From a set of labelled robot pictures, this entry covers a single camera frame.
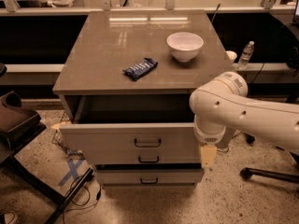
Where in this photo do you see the grey drawer cabinet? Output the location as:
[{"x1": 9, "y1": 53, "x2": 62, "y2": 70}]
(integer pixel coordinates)
[{"x1": 53, "y1": 10, "x2": 232, "y2": 175}]

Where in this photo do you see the black office chair base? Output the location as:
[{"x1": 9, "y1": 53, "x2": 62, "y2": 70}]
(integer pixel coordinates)
[{"x1": 239, "y1": 149, "x2": 299, "y2": 185}]

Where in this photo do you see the grey middle drawer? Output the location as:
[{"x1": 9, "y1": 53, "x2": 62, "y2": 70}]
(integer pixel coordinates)
[{"x1": 85, "y1": 154, "x2": 200, "y2": 164}]

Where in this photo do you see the grey drawer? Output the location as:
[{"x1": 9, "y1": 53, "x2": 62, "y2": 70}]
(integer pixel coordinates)
[
  {"x1": 85, "y1": 154, "x2": 200, "y2": 164},
  {"x1": 60, "y1": 94, "x2": 197, "y2": 156},
  {"x1": 96, "y1": 169, "x2": 204, "y2": 186}
]

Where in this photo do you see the grey bottom drawer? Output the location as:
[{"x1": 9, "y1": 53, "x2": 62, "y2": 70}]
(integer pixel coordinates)
[{"x1": 96, "y1": 169, "x2": 204, "y2": 186}]

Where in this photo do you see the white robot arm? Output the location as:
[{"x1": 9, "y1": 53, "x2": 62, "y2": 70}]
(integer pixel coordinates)
[{"x1": 189, "y1": 72, "x2": 299, "y2": 155}]

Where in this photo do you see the black chair on left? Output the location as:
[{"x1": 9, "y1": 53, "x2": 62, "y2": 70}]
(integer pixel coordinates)
[{"x1": 0, "y1": 63, "x2": 94, "y2": 224}]

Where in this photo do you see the blue snack bar wrapper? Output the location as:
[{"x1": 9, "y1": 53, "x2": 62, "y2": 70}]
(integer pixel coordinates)
[{"x1": 123, "y1": 58, "x2": 158, "y2": 81}]

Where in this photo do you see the small white paper cup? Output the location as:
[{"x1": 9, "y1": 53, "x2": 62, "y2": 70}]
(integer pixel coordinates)
[{"x1": 226, "y1": 50, "x2": 237, "y2": 63}]

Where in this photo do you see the white bowl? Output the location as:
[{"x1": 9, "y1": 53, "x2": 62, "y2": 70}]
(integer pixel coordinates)
[{"x1": 166, "y1": 32, "x2": 204, "y2": 63}]

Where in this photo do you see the grey top drawer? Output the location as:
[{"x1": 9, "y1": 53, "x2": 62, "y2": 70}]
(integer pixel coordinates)
[{"x1": 60, "y1": 94, "x2": 197, "y2": 156}]

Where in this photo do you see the wire basket with items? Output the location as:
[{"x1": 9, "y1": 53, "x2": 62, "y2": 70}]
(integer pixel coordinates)
[{"x1": 50, "y1": 112, "x2": 82, "y2": 157}]

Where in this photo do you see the black floor cable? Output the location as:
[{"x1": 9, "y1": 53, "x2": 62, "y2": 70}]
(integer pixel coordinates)
[{"x1": 61, "y1": 175, "x2": 103, "y2": 224}]

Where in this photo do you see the clear plastic water bottle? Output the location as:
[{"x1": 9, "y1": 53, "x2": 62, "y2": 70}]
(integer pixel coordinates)
[{"x1": 237, "y1": 41, "x2": 254, "y2": 70}]

